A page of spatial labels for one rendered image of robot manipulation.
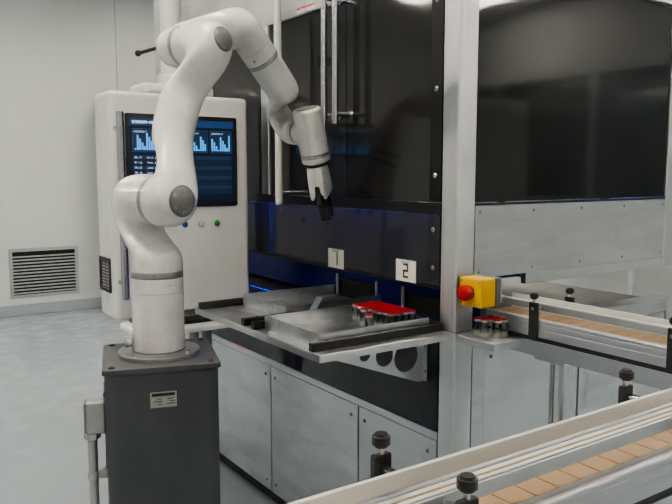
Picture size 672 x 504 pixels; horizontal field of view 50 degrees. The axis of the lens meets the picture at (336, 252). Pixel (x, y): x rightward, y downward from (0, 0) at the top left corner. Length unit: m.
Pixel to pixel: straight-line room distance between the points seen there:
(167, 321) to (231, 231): 0.94
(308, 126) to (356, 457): 1.02
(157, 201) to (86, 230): 5.52
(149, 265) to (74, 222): 5.43
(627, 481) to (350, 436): 1.45
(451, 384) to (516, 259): 0.38
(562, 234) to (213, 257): 1.19
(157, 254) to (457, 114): 0.80
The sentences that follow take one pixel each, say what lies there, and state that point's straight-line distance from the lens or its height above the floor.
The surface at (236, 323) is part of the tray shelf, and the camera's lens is 1.97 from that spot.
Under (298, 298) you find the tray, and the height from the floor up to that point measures 0.88.
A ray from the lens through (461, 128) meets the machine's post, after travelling 1.81.
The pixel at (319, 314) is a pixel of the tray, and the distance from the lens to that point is 1.97.
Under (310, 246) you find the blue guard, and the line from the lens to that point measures 2.36.
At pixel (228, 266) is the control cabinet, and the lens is 2.59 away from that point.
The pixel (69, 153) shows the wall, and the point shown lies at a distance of 7.07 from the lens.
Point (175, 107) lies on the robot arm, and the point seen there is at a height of 1.44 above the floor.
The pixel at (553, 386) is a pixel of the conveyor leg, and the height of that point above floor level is 0.77.
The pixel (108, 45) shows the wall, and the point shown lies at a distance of 7.27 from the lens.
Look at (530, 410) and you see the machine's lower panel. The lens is 2.13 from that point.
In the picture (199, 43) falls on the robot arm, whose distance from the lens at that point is 1.71.
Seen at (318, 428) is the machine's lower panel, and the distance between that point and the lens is 2.46.
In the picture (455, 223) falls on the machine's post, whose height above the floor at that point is 1.16.
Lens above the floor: 1.29
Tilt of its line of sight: 6 degrees down
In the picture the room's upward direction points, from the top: straight up
